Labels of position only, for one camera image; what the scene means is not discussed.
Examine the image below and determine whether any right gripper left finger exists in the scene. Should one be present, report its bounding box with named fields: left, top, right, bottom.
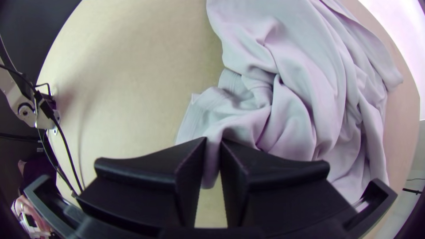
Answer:
left=76, top=136, right=208, bottom=237

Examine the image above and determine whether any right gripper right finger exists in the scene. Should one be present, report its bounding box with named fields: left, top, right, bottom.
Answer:
left=219, top=138, right=353, bottom=233

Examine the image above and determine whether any grey t-shirt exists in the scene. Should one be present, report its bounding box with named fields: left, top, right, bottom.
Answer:
left=175, top=0, right=404, bottom=205

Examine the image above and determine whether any black cable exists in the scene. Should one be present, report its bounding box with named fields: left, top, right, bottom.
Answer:
left=32, top=83, right=85, bottom=195

